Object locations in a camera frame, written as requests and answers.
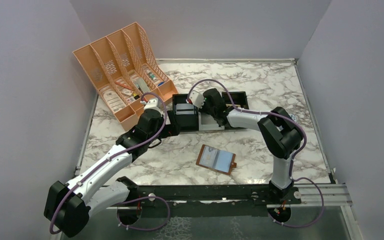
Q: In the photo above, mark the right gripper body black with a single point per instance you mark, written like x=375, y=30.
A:
x=209, y=110

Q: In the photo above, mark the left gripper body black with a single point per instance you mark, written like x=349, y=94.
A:
x=169, y=129

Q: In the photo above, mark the brown leather card holder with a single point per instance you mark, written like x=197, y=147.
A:
x=225, y=162

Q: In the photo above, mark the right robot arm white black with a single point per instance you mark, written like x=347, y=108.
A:
x=280, y=133

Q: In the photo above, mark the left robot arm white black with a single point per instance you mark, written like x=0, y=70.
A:
x=70, y=205

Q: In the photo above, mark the white card in black bin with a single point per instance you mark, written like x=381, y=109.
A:
x=184, y=109

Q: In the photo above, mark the white bin middle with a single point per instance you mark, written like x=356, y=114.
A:
x=207, y=123

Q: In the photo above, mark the black bin right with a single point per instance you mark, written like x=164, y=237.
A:
x=239, y=98

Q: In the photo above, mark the orange plastic file organizer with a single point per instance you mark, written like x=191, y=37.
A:
x=122, y=66

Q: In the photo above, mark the blue white small jar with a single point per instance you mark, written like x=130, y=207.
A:
x=293, y=117

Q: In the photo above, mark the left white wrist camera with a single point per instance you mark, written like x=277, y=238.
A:
x=154, y=104

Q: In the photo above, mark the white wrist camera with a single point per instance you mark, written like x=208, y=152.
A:
x=196, y=99
x=154, y=104

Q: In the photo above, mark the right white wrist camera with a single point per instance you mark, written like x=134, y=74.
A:
x=196, y=99

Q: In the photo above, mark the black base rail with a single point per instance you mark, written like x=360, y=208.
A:
x=195, y=201

